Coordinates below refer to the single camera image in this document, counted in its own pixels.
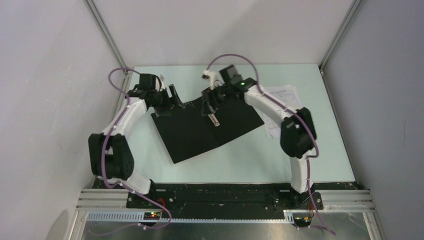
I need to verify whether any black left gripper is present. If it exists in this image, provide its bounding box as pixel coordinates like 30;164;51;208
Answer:
150;84;185;118

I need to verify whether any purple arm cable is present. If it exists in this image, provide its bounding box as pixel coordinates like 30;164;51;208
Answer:
88;67;173;237
205;53;337;237

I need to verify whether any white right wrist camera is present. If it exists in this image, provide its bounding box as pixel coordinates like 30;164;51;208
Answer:
201;70;220;90

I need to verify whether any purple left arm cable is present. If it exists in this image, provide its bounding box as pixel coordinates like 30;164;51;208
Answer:
88;67;173;237

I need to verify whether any printed paper sheet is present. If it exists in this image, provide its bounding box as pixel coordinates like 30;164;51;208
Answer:
253;84;304;139

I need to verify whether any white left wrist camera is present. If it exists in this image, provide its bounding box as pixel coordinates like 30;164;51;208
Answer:
155;75;166;92

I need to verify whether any red folder with black inside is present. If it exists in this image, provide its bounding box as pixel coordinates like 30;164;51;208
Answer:
151;98;264;164

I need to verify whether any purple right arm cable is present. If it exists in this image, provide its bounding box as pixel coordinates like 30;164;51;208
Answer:
205;53;337;237

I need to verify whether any white slotted cable duct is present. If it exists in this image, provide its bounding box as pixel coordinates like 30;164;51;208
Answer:
86;211;294;224

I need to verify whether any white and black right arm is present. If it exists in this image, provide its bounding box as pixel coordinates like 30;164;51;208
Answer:
201;65;319;209

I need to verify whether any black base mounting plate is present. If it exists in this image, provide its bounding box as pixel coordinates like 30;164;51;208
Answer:
126;183;323;219

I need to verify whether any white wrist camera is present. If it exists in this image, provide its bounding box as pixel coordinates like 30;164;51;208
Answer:
155;75;166;92
201;70;220;90

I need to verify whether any aluminium frame rail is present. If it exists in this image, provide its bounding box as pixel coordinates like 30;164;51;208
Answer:
83;0;128;68

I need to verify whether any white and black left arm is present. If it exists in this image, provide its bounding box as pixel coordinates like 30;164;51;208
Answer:
88;73;185;208

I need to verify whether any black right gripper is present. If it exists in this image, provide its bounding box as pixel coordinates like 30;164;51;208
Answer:
200;84;232;117

